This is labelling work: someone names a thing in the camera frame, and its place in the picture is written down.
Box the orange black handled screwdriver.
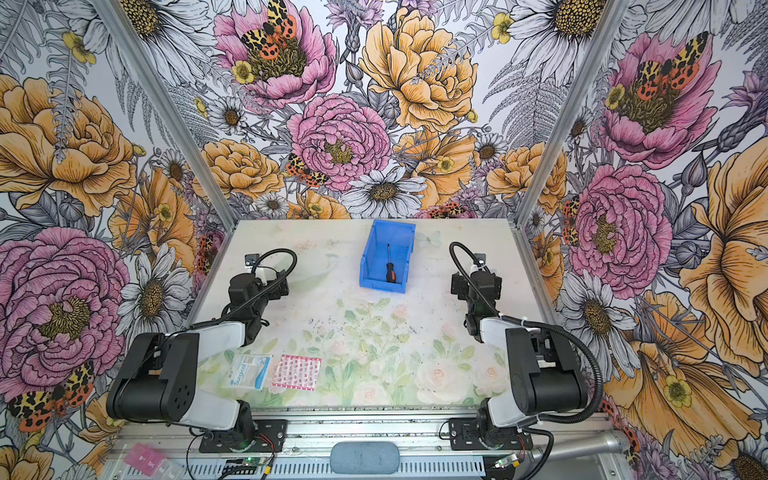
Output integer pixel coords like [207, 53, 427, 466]
[385, 244, 397, 284]

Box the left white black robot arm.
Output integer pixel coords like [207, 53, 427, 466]
[106, 248, 298, 450]

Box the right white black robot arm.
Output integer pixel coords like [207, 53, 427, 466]
[451, 252, 599, 450]

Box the white blue wipes packet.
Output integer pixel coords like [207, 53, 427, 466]
[224, 354, 272, 391]

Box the pink patterned plaster sheet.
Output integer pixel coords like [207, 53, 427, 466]
[272, 355, 322, 391]

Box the green circuit board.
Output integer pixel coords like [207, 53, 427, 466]
[220, 457, 273, 479]

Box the grey oval pad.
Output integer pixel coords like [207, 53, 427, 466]
[330, 441, 400, 475]

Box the pink plastic card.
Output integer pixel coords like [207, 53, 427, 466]
[123, 443, 166, 478]

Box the silver metal tube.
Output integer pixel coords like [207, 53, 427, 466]
[548, 430, 631, 461]

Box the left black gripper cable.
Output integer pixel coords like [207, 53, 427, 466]
[221, 248, 299, 322]

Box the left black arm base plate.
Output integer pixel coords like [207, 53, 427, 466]
[199, 419, 288, 454]

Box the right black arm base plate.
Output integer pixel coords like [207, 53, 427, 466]
[447, 417, 533, 451]

